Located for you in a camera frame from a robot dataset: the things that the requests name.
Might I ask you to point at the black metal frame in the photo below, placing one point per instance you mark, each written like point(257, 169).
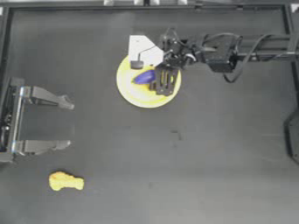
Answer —
point(78, 7)

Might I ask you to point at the yellow plate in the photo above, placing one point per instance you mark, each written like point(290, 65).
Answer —
point(137, 96)

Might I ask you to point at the toy fried chicken nugget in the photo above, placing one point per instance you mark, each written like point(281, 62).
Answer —
point(65, 181)

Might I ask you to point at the white frame corner piece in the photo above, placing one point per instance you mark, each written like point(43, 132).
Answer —
point(296, 8)

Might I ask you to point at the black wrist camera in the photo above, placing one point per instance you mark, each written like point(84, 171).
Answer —
point(137, 65)

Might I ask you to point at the gripper white camera mount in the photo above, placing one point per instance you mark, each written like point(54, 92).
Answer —
point(137, 40)

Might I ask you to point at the purple toy eggplant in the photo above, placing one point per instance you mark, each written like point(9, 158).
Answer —
point(145, 77)

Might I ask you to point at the grey frame clamp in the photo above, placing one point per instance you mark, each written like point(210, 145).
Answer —
point(138, 2)
point(109, 2)

